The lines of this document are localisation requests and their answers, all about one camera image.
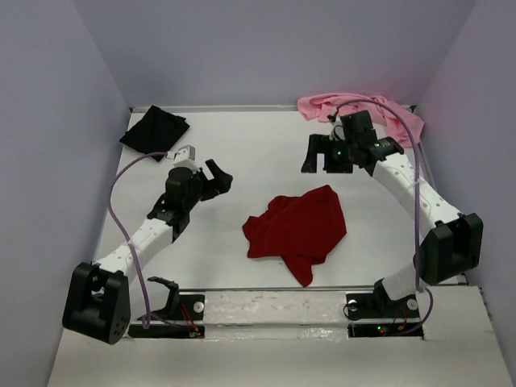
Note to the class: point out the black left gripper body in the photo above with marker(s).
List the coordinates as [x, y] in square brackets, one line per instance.
[189, 202]

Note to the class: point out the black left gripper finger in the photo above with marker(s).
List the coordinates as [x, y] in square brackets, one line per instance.
[225, 179]
[210, 188]

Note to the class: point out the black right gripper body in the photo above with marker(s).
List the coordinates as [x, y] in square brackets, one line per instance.
[340, 155]

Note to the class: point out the red t shirt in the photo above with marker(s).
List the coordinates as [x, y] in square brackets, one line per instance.
[300, 230]

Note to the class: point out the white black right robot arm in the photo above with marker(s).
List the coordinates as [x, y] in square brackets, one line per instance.
[448, 241]

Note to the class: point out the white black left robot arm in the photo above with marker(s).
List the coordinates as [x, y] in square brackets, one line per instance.
[98, 301]

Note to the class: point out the pink t shirt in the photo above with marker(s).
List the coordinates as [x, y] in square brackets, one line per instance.
[382, 111]

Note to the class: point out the black folded t shirt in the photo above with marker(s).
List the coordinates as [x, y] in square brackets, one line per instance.
[157, 131]

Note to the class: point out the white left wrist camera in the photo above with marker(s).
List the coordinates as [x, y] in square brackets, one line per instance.
[184, 157]

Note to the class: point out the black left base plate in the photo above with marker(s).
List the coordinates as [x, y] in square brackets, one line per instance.
[181, 317]

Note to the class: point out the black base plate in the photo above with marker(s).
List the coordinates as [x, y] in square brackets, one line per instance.
[366, 320]
[181, 317]

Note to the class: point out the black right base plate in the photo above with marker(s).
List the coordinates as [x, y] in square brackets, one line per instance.
[366, 320]

